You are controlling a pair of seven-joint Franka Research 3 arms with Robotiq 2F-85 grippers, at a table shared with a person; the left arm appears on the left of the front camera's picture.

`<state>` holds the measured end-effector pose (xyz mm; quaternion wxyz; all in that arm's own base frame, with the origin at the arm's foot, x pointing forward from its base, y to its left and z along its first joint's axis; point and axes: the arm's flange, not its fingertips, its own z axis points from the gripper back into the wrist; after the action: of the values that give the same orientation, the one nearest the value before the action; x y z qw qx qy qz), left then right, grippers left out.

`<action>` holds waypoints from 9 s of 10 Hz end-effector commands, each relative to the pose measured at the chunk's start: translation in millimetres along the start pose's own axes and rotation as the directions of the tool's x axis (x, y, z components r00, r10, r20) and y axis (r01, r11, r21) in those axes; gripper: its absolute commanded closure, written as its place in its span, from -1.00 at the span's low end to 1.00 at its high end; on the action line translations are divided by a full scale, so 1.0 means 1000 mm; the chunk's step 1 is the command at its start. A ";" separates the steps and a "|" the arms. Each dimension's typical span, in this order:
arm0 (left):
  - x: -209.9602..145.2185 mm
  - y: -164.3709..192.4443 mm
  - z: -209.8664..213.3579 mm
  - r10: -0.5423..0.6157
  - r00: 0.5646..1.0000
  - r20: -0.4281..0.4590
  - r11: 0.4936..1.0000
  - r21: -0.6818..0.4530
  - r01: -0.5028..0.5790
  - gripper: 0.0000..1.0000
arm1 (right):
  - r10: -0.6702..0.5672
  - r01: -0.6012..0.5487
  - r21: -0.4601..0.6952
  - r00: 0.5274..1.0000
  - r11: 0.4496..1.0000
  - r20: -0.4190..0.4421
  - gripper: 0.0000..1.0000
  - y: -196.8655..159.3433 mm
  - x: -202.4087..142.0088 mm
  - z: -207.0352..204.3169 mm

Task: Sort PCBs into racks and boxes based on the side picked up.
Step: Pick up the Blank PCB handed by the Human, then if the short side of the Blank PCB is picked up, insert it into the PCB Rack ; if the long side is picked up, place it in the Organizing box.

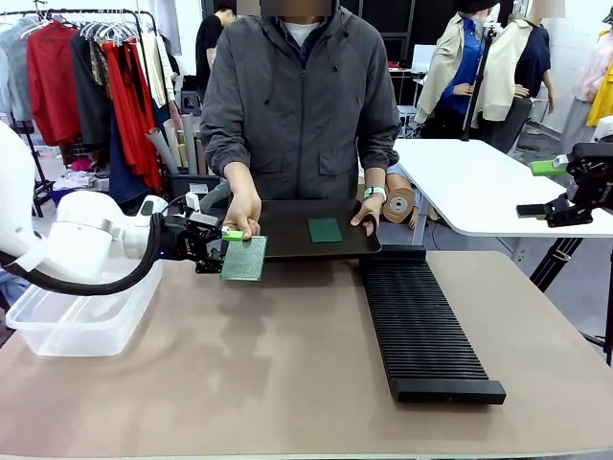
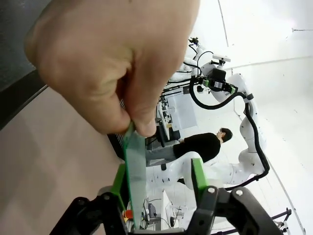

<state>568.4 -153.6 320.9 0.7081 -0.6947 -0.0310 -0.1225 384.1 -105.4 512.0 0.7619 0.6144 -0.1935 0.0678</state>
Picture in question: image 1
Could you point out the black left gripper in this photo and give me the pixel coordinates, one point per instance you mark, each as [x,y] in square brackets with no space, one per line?
[184,242]

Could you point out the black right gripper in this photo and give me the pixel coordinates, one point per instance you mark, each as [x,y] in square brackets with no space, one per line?
[594,177]

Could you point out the green perforated PCB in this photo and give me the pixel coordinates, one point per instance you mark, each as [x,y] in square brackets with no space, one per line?
[244,261]

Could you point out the black tray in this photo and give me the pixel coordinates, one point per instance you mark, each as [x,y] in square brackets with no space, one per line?
[287,235]

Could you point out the person's left forearm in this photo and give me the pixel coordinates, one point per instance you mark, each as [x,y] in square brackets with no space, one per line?
[374,178]

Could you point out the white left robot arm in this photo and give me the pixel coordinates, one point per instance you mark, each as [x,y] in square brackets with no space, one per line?
[29,211]

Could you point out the person's right forearm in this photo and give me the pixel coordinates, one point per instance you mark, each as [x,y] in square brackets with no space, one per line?
[239,175]

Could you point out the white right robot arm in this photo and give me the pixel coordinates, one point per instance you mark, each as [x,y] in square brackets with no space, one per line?
[604,130]

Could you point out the person's right hand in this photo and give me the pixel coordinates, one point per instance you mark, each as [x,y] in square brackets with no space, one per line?
[244,211]

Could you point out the person's left hand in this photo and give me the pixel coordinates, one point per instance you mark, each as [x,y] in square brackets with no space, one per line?
[369,208]

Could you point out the black tripod legs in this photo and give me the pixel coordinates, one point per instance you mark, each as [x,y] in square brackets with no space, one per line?
[555,259]

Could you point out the black storage crate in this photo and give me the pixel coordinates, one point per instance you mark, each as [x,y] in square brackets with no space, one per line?
[191,184]

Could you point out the white table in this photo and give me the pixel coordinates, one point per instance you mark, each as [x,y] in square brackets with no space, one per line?
[479,187]

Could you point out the dark green PCB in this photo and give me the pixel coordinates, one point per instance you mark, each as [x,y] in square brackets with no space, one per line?
[324,230]

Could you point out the mannequin with yellow garment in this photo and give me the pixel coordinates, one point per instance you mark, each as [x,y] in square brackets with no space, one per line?
[594,86]

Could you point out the cardboard tubes bundle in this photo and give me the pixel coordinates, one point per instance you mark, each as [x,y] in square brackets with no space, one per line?
[179,144]

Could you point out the navy garment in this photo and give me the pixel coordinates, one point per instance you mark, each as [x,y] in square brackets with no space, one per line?
[122,177]

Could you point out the mannequin with cream jacket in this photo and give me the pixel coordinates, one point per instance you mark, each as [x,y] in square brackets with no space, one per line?
[517,72]

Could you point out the long red dress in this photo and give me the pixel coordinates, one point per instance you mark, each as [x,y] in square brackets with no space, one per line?
[129,124]

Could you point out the cardboard spool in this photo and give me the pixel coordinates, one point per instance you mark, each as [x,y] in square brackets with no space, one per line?
[398,205]

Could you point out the mannequin with beige coat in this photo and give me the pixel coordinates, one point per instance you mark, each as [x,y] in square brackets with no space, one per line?
[455,67]

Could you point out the person in grey jacket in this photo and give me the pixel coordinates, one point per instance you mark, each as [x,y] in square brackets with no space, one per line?
[297,105]

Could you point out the clear plastic box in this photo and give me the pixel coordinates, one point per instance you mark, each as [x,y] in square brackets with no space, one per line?
[76,326]

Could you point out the white wristband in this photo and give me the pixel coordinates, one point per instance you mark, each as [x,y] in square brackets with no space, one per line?
[376,192]

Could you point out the black slotted PCB rack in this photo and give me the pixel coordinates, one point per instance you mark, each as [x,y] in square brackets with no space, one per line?
[421,316]

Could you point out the white monitor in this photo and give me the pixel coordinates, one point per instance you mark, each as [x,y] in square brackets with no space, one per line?
[424,57]

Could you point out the cream garment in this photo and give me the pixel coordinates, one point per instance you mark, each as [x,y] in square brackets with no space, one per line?
[155,67]

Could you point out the black garment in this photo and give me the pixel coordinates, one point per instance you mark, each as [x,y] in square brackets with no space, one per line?
[91,105]

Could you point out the person in black clothes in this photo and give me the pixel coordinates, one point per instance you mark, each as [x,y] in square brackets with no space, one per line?
[208,48]

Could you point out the red shirt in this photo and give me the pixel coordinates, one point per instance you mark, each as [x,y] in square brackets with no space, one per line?
[52,81]

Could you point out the black clothes rack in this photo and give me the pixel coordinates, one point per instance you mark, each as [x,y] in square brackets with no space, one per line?
[143,16]

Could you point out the light grey garment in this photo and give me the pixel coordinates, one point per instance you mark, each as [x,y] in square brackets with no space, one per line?
[14,72]

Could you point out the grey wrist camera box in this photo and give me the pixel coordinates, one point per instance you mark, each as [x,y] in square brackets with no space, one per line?
[206,219]

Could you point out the black camera stand pole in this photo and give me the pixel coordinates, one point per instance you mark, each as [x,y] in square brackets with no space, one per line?
[476,86]

